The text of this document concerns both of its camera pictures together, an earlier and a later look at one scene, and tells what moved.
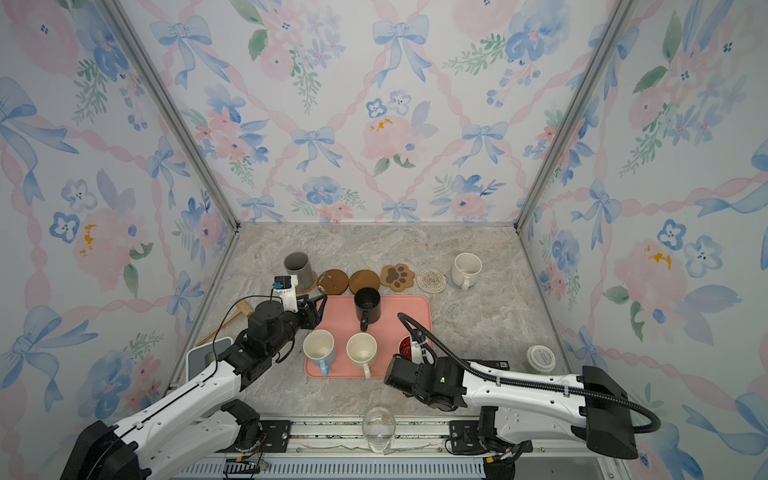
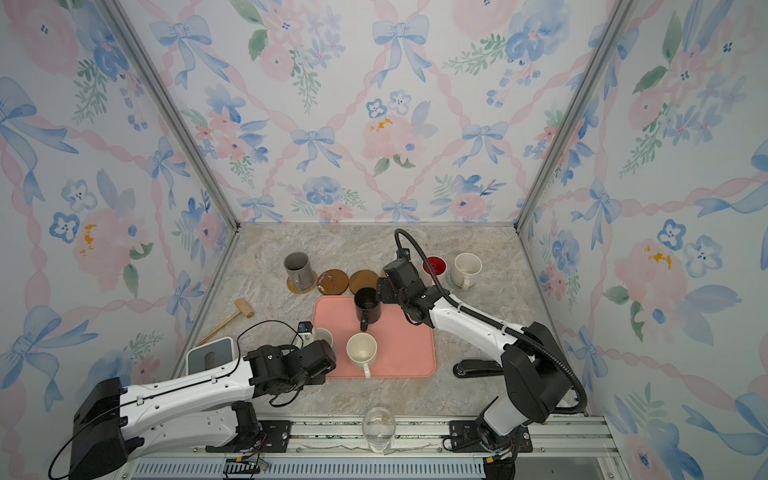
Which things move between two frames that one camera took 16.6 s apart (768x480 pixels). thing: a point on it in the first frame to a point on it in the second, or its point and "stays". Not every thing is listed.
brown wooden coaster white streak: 332,282 stays
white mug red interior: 410,349 to 437,264
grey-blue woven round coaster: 456,287 stays
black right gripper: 435,366 to 385,290
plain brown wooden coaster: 363,279 stays
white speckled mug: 465,269 stays
